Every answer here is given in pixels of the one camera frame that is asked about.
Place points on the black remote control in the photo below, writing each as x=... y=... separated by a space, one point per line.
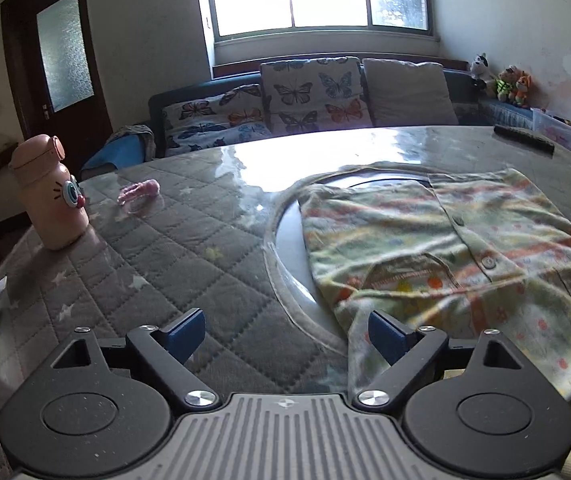
x=523 y=137

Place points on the black and white plush cow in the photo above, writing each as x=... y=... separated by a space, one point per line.
x=480 y=67

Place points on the dark wooden door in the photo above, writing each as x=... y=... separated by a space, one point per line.
x=20 y=85

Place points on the clear plastic storage box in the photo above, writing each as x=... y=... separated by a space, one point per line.
x=558 y=130

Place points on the grey garment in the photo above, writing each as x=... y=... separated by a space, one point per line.
x=138 y=135

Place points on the plain pale cushion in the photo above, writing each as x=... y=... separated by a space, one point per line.
x=408 y=92

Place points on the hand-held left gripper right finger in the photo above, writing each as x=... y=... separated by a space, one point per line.
x=388 y=340

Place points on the dark blue sofa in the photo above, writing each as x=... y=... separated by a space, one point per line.
x=465 y=90

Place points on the pink cartoon-eyed water bottle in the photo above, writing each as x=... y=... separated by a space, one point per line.
x=52 y=200

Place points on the brown plush bear green vest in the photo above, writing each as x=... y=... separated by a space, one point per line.
x=505 y=85

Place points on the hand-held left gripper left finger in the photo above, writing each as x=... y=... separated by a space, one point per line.
x=185 y=332

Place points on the floral yellow-green baby shirt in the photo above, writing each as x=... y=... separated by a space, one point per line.
x=415 y=240

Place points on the long butterfly print cushion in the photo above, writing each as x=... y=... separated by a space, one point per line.
x=215 y=120

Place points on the round black induction cooktop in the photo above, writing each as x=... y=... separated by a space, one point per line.
x=290 y=230

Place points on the square butterfly print cushion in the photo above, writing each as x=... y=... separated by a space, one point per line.
x=315 y=92

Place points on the orange plush fox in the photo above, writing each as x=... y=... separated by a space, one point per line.
x=524 y=91

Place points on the blue cloth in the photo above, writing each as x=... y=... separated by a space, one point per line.
x=110 y=157

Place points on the small pink hair clip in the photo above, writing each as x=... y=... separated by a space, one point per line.
x=138 y=192

